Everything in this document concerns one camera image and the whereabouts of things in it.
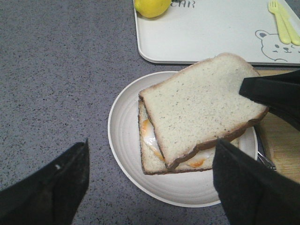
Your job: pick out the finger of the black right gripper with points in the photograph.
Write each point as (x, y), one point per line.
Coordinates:
(281, 93)

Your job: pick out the white rectangular tray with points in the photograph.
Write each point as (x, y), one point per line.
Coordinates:
(194, 30)

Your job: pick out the fried egg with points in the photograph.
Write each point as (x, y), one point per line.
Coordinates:
(150, 138)

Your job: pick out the yellow plastic fork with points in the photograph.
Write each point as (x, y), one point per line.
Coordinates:
(284, 37)

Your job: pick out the white round plate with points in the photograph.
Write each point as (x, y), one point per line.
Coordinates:
(190, 189)

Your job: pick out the yellow plastic knife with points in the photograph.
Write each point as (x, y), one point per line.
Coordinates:
(295, 39)

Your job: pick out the metal cutting board handle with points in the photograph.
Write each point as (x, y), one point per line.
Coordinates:
(261, 154)

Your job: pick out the yellow lemon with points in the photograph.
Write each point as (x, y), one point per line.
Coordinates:
(151, 8)

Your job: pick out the wooden cutting board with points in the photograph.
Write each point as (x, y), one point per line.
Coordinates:
(280, 142)

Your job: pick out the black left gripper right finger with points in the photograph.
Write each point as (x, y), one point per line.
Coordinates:
(252, 194)

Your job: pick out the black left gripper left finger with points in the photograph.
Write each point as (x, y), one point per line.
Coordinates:
(52, 195)

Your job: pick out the bread slice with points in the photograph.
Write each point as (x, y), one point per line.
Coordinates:
(152, 161)
(198, 105)

